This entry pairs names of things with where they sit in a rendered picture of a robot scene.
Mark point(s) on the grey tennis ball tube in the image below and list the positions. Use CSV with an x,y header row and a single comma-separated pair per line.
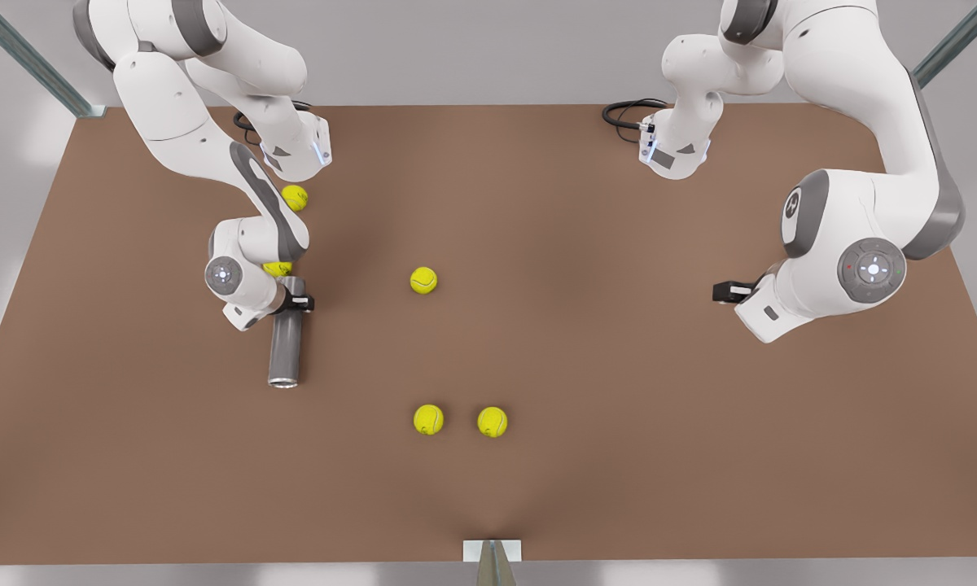
x,y
286,342

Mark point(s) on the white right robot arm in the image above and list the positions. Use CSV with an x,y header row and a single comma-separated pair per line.
x,y
179,106

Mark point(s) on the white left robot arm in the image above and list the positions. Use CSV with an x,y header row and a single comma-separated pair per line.
x,y
855,122

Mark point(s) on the yellow tennis ball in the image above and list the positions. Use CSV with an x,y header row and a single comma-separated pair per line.
x,y
492,422
423,280
428,419
278,267
295,197

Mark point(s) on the silver frame post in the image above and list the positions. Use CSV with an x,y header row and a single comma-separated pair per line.
x,y
32,59
957,39
492,561

